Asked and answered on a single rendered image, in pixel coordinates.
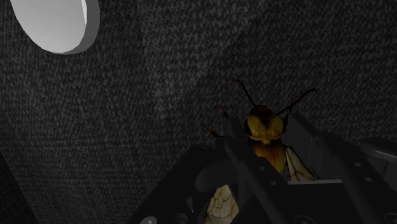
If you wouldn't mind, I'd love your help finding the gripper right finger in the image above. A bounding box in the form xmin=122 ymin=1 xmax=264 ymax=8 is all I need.
xmin=283 ymin=112 xmax=397 ymax=224

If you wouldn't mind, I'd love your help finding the white round plate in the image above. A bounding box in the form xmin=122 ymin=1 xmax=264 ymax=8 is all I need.
xmin=9 ymin=0 xmax=101 ymax=55

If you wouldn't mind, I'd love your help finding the yellow bee toy figure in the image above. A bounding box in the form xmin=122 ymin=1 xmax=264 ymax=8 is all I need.
xmin=198 ymin=79 xmax=319 ymax=224

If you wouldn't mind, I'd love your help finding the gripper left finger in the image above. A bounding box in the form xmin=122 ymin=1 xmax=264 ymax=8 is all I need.
xmin=129 ymin=115 xmax=291 ymax=224

